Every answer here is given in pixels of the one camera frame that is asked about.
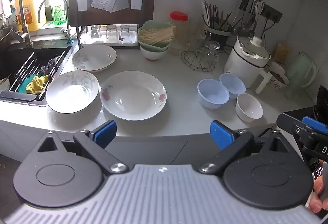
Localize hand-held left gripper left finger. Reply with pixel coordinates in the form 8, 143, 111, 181
28, 119, 130, 175

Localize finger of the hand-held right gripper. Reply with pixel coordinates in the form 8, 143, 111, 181
277, 113, 328, 137

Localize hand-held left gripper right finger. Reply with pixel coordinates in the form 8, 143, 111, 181
199, 120, 295, 174

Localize large light blue bowl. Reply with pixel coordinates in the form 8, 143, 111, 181
197, 79, 230, 110

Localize white plate with pink flowers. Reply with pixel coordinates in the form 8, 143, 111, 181
100, 71, 167, 121

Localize white plate with grey leaves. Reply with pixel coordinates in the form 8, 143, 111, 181
46, 71, 100, 114
72, 46, 117, 72

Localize person's right hand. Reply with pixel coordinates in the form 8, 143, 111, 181
308, 160, 328, 214

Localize black gas stove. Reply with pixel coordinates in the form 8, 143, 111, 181
281, 106, 319, 122

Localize plain white bowl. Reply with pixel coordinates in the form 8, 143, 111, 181
235, 93, 263, 122

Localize small light blue bowl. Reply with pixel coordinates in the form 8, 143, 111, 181
220, 73, 246, 96

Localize green electric kettle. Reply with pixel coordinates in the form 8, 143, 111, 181
284, 51, 318, 98

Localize floral ceramic mug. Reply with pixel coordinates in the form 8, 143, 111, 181
269, 61, 290, 90

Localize white electric cooker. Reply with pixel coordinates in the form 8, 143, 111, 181
223, 35, 273, 94

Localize small brown box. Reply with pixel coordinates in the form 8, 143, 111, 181
274, 43, 289, 61

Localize upturned cut glass cup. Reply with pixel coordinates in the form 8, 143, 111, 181
203, 41, 221, 69

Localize yellow cloth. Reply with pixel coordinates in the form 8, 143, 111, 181
26, 75, 50, 94

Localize steel wool scrubber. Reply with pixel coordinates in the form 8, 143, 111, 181
38, 57, 58, 75

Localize white bowl with red base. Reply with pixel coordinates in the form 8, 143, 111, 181
140, 45, 169, 61

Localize white drip tray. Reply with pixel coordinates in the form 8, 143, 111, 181
88, 34, 139, 47

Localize clear glass cup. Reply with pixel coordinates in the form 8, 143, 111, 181
186, 31, 206, 56

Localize dark chopstick holder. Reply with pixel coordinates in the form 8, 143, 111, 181
205, 26, 231, 51

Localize green colander bowl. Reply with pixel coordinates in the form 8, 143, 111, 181
137, 20, 177, 52

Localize black dish rack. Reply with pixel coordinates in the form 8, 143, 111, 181
69, 0, 157, 49

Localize drinking glass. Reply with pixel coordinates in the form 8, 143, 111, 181
106, 24, 118, 40
90, 25, 102, 39
119, 24, 132, 40

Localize black sink drain rack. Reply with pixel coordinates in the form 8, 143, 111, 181
13, 50, 66, 94

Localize bundle of dry noodles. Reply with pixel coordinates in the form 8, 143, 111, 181
138, 25, 177, 47

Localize clear jar with red lid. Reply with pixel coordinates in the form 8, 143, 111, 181
169, 11, 192, 56

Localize bunch of chopsticks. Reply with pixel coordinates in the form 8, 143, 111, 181
201, 0, 232, 32

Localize black power strip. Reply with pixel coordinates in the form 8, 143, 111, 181
261, 4, 283, 23

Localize black kitchen sink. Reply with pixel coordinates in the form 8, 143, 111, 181
0, 41, 74, 107

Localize hanging kitchen utensils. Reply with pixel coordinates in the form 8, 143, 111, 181
231, 0, 266, 38

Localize small curved steel faucet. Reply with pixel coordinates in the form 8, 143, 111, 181
38, 0, 73, 42

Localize green bottle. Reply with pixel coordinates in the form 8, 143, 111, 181
52, 3, 68, 26

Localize tall steel faucet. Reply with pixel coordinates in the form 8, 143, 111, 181
0, 0, 33, 46

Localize yellow detergent bottle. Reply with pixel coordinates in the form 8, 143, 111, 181
15, 0, 47, 31

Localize wire cup rack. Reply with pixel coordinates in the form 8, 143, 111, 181
181, 31, 219, 71

